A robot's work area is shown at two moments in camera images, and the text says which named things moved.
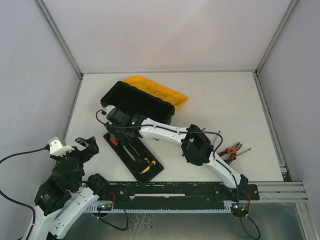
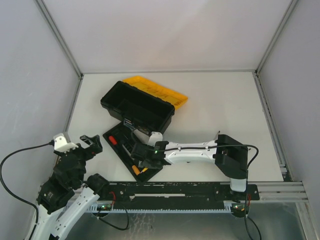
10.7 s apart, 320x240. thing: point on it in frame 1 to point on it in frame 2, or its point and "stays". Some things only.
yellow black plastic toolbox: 147,99 stays
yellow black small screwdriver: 153,162 stays
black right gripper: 117,138 to 139,153
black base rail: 174,192 stays
